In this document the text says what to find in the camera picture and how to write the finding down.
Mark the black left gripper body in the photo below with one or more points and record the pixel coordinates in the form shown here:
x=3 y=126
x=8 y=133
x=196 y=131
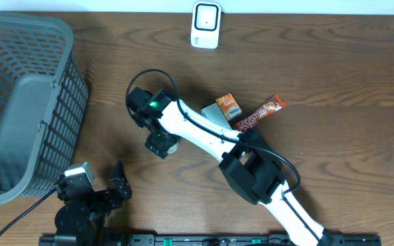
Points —
x=104 y=202

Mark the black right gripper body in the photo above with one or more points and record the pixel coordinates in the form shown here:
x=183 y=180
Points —
x=161 y=141

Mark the green lid jar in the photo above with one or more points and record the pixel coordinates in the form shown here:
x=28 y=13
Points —
x=174 y=148

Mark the white green medicine box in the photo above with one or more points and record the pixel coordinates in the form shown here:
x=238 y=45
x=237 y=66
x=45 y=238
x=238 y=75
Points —
x=215 y=114

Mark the orange chocolate bar wrapper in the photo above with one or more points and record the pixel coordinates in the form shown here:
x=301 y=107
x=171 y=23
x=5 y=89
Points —
x=270 y=106

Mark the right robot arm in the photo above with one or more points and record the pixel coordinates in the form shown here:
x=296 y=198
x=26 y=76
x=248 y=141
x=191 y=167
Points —
x=246 y=161

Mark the white barcode scanner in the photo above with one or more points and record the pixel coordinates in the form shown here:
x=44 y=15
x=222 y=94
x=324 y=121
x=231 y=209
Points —
x=205 y=30

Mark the small orange box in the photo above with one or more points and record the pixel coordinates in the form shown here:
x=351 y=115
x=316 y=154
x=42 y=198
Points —
x=229 y=106

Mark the grey plastic basket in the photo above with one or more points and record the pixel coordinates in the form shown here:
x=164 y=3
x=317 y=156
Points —
x=43 y=100

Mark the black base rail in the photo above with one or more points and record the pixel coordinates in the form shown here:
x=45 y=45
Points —
x=212 y=240

